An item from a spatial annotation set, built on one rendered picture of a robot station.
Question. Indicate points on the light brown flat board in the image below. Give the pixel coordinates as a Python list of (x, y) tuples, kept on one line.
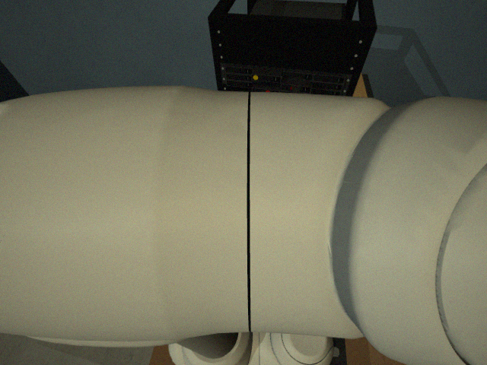
[(360, 90)]

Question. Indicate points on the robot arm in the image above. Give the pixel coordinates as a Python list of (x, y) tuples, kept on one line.
[(136, 216)]

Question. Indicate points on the black metal rack frame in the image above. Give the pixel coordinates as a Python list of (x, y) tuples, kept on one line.
[(336, 45)]

